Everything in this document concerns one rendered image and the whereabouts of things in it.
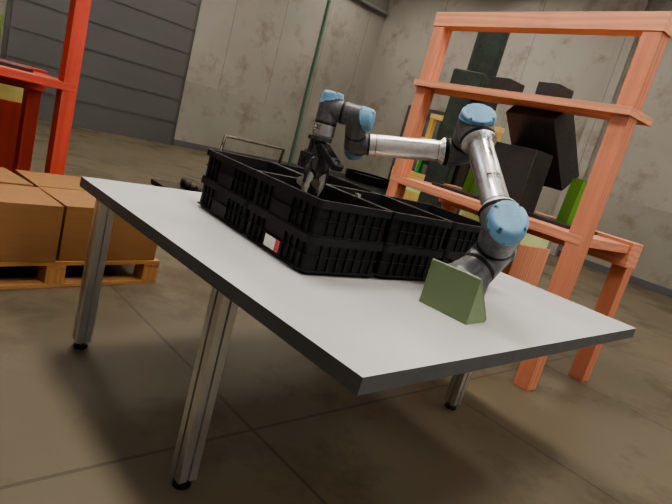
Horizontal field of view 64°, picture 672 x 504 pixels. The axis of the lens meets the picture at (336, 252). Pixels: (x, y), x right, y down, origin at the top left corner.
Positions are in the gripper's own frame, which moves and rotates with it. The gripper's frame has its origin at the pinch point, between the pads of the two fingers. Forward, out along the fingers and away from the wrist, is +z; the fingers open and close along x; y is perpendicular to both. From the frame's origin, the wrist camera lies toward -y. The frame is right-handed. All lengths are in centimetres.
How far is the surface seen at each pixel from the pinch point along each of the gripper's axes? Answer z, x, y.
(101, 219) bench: 33, 43, 67
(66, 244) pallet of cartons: 66, 32, 136
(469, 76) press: -105, -312, 183
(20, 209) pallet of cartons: 49, 55, 132
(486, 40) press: -144, -334, 193
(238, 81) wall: -69, -508, 904
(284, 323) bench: 20, 48, -58
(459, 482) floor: 89, -55, -60
